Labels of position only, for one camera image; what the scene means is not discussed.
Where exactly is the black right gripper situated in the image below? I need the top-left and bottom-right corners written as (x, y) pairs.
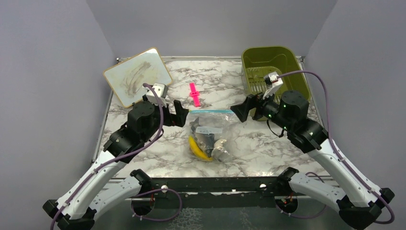
top-left (231, 86), bottom-right (293, 131)

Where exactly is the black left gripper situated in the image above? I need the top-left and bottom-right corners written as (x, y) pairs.
top-left (141, 94), bottom-right (189, 143)

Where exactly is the grey toy fish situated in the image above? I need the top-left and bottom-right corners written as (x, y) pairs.
top-left (190, 117), bottom-right (215, 157)

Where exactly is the clear zip top bag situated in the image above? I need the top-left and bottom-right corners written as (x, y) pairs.
top-left (187, 110), bottom-right (238, 163)

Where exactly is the yellow toy banana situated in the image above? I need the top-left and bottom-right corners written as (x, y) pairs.
top-left (188, 136), bottom-right (213, 161)

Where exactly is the white toy egg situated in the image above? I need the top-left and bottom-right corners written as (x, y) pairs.
top-left (214, 139), bottom-right (227, 151)

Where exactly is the green plastic bin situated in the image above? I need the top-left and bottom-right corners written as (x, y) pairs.
top-left (241, 46), bottom-right (311, 103)

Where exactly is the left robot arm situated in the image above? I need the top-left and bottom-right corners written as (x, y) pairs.
top-left (43, 97), bottom-right (189, 230)

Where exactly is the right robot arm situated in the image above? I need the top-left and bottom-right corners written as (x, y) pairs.
top-left (230, 90), bottom-right (395, 230)

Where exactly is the pink plastic bag clip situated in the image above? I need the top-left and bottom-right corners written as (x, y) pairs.
top-left (189, 82), bottom-right (201, 107)

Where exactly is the wood framed whiteboard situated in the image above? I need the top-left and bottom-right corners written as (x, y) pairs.
top-left (103, 47), bottom-right (172, 108)

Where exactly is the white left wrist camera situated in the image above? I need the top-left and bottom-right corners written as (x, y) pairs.
top-left (143, 83), bottom-right (168, 107)

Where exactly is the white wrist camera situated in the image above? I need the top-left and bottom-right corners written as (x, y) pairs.
top-left (262, 71), bottom-right (283, 99)
top-left (143, 83), bottom-right (168, 107)

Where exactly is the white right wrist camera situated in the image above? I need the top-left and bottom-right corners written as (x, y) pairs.
top-left (262, 71), bottom-right (283, 99)

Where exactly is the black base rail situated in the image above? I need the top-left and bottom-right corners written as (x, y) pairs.
top-left (120, 169), bottom-right (308, 208)

